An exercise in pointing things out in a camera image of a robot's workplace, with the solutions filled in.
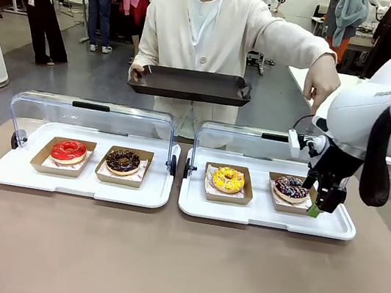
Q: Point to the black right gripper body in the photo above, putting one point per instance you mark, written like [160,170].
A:
[334,164]

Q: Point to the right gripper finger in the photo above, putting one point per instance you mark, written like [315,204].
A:
[310,182]
[330,199]

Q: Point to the purple sprinkle donut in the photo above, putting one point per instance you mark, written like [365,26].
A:
[291,189]

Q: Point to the brown cardboard donut tray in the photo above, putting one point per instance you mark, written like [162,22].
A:
[226,197]
[288,207]
[101,175]
[38,164]

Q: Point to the dark brown serving tray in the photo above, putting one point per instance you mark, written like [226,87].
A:
[190,85]

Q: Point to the red glazed donut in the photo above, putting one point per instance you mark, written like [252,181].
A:
[67,154]

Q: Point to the person's left forearm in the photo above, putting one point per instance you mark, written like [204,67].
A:
[301,44]

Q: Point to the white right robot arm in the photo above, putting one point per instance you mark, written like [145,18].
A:
[358,105]

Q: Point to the person's right forearm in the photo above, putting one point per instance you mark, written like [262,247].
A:
[148,42]

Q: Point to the yellow sprinkle donut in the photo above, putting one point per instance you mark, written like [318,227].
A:
[227,180]

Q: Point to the person in orange trousers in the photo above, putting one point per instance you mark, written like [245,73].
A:
[346,18]

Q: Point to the person torso cream cardigan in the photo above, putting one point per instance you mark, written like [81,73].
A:
[228,36]

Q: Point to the chocolate sprinkle donut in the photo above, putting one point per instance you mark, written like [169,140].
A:
[123,162]

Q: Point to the person's left hand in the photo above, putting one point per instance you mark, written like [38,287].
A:
[323,81]

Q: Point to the person's right hand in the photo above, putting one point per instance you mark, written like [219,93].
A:
[136,71]

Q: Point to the white display tray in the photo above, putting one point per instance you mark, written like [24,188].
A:
[262,216]
[78,183]

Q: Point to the clear display lid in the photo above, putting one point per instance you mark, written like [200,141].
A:
[92,117]
[240,142]

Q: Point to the large white table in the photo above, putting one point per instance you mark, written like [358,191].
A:
[299,79]

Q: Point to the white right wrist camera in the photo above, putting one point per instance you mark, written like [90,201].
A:
[295,143]

